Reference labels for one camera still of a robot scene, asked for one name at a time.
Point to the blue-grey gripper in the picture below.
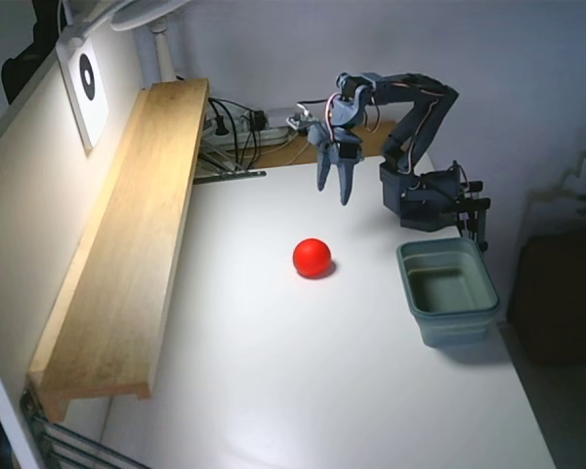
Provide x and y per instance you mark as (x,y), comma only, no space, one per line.
(346,152)

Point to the red ball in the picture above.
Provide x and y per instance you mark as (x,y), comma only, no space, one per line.
(312,257)

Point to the blue-grey robot arm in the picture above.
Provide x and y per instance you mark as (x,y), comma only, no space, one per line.
(426,115)

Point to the grey plastic container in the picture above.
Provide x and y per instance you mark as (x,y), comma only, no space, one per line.
(451,333)

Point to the white power strip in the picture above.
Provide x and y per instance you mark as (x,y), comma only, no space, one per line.
(273,132)

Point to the white desk lamp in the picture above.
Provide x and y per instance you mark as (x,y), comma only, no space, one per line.
(162,46)

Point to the long wooden shelf board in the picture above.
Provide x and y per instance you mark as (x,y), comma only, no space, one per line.
(127,244)

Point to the dark brown furniture piece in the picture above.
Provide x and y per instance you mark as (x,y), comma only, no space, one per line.
(561,303)

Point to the white partition board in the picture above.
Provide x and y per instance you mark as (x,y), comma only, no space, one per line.
(19,195)

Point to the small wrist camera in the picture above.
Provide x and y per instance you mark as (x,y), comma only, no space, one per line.
(301,118)

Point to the metal shelf bracket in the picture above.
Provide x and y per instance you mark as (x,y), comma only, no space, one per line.
(229,176)

